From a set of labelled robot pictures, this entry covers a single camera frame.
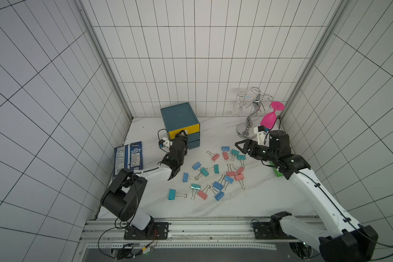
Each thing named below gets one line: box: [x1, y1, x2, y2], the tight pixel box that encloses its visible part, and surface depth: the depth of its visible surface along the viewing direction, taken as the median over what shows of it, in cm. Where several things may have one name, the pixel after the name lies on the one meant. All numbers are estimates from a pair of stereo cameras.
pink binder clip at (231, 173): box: [225, 171, 236, 177], surface depth 94 cm
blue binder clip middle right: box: [223, 175, 234, 191], surface depth 90 cm
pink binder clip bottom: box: [197, 184, 211, 201], surface depth 85 cm
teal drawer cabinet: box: [160, 102, 201, 150], surface depth 92 cm
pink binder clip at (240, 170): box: [236, 166, 245, 175], surface depth 94 cm
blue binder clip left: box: [182, 172, 189, 183], surface depth 92 cm
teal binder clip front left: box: [167, 188, 188, 201], surface depth 85 cm
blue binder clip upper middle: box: [192, 161, 202, 171], surface depth 97 cm
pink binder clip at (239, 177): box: [234, 173, 246, 190], surface depth 91 cm
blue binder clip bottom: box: [211, 188, 225, 201], surface depth 85 cm
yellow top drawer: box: [168, 123, 201, 140], surface depth 90 cm
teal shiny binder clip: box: [189, 183, 201, 200], surface depth 87 cm
